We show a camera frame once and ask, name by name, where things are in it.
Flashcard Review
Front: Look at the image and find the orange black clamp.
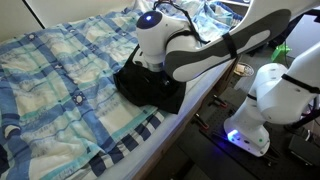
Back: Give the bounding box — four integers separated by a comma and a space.
194, 112, 211, 131
208, 94, 230, 110

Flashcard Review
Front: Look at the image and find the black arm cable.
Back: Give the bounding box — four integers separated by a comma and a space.
152, 0, 212, 45

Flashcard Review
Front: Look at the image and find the white sheeted mattress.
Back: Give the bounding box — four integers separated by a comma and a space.
96, 58, 236, 180

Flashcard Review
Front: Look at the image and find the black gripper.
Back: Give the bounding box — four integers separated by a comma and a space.
146, 65, 173, 88

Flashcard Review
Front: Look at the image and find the wooden bed frame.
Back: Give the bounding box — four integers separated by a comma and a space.
131, 56, 242, 180

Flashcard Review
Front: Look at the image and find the green plastic object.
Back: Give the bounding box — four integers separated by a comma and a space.
270, 42, 292, 64

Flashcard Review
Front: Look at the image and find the black foot pedal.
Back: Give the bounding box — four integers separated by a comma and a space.
287, 134, 320, 168

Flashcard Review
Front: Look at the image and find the blue plaid blanket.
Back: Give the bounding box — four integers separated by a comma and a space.
0, 0, 244, 180

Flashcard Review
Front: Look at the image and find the round patterned plate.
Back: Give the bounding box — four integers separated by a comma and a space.
232, 62, 255, 78

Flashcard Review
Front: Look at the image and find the black jacket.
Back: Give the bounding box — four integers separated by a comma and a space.
112, 44, 188, 115

